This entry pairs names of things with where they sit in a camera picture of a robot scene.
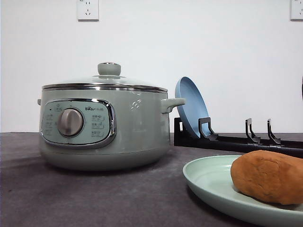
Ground green electric steamer pot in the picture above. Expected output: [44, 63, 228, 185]
[37, 89, 185, 171]

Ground black plate rack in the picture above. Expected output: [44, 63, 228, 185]
[174, 117, 303, 158]

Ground brown potato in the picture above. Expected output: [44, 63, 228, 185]
[230, 150, 303, 205]

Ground white wall socket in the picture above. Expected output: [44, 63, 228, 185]
[290, 0, 303, 22]
[76, 0, 99, 22]

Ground blue plate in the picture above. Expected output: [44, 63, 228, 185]
[175, 77, 210, 137]

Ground white wall socket right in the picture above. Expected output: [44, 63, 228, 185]
[290, 0, 303, 22]

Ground green plate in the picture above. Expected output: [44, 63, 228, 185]
[183, 155, 303, 227]

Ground white wall socket left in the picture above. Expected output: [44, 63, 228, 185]
[76, 0, 99, 22]

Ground glass steamer lid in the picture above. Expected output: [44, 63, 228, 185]
[42, 62, 168, 92]

